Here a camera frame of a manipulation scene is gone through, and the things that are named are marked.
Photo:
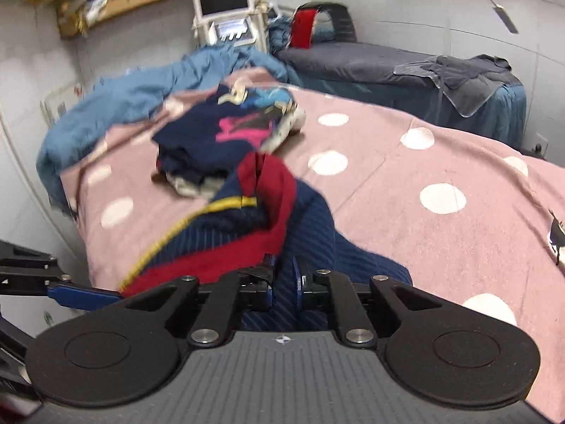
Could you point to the pink polka dot blanket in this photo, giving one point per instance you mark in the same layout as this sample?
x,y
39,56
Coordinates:
x,y
397,238

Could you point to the navy and red knit sweater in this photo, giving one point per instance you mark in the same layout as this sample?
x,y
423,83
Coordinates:
x,y
247,234

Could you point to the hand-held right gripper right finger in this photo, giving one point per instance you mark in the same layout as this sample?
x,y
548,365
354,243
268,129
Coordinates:
x,y
300,289

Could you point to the grey towel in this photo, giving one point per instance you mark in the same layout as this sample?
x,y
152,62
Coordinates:
x,y
468,79

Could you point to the white wall outlet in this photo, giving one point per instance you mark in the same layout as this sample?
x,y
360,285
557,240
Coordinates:
x,y
540,143

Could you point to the stack of folded dark clothes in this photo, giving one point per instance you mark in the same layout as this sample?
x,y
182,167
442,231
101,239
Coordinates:
x,y
212,141

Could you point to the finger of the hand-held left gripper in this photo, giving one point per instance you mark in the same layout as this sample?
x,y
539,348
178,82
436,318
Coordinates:
x,y
13,335
84,297

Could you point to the white machine with monitor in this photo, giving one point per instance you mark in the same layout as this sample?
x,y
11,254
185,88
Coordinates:
x,y
225,9

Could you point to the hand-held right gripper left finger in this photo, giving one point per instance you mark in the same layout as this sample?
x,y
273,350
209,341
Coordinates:
x,y
268,293

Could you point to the blue bed skirt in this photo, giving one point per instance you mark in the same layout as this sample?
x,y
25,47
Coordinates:
x,y
503,110

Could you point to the blue duvet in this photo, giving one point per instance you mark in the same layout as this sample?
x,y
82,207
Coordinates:
x,y
132,97

